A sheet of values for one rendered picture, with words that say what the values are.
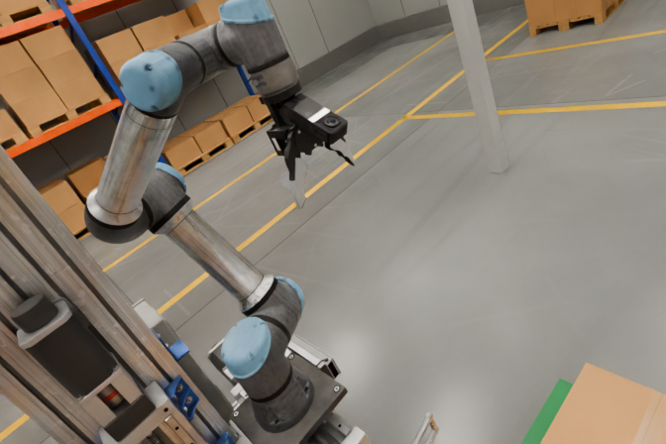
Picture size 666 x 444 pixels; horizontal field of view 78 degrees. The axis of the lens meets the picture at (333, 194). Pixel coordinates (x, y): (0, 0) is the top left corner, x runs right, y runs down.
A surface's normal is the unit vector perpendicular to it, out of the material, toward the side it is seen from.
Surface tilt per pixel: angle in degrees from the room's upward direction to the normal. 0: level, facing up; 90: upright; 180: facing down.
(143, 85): 90
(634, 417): 0
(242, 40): 90
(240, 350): 7
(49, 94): 90
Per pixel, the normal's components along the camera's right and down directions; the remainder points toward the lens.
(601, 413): -0.37, -0.83
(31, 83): 0.64, 0.11
